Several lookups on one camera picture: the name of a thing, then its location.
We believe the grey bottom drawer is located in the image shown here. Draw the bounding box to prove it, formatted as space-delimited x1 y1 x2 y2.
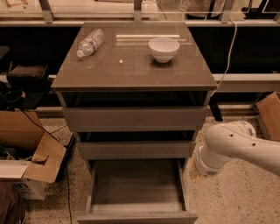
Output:
77 158 198 224

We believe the grey drawer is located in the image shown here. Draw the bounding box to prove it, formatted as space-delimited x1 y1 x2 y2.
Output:
77 158 198 224
58 90 210 133
77 130 195 160

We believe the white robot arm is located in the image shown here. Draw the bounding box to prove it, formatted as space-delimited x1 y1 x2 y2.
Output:
194 121 280 177

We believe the grey drawer cabinet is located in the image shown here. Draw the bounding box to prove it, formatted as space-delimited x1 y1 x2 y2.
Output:
50 20 219 173

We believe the grey top drawer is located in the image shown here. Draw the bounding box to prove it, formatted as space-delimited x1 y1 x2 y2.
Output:
58 90 210 133

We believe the grey middle drawer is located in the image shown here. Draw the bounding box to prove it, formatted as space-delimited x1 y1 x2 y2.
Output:
77 130 195 160

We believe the white ceramic bowl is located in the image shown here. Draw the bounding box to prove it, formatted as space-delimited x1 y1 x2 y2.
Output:
148 38 180 63

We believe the clear plastic water bottle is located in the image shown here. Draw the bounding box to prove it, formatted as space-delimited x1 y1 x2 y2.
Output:
76 29 105 58

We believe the open cardboard box left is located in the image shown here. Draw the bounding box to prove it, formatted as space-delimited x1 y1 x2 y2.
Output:
0 111 67 200

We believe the dark tray on left shelf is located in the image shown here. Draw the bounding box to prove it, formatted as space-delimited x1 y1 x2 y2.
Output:
7 65 48 87

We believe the cardboard box right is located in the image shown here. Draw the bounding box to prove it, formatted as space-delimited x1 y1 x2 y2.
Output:
256 92 280 142

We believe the black round device left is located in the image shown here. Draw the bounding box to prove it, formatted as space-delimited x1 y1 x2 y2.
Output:
0 81 26 111

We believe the white hanging cable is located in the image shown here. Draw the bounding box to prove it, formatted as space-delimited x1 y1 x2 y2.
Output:
209 19 238 99

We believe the black cable on floor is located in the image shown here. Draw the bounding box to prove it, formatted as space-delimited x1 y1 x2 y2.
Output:
19 108 74 224

